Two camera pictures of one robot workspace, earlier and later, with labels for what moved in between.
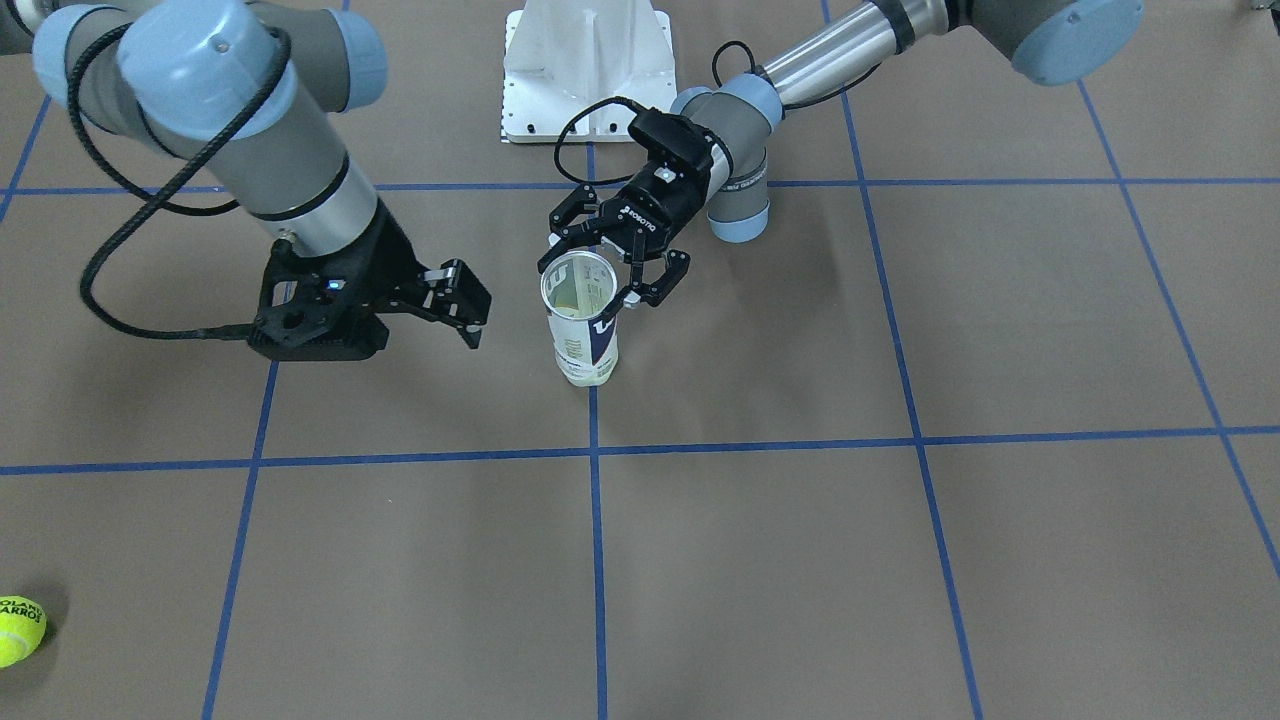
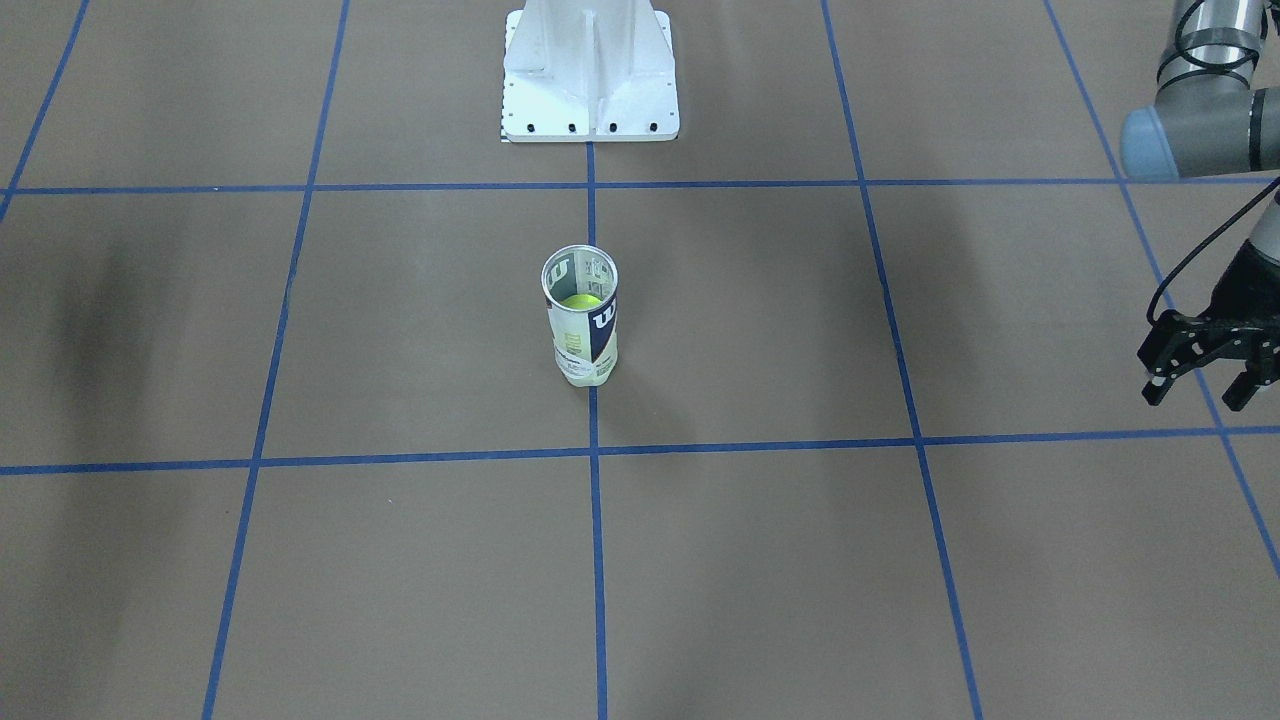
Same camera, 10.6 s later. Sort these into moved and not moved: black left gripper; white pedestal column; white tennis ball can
Moved: black left gripper
Not moved: white pedestal column; white tennis ball can
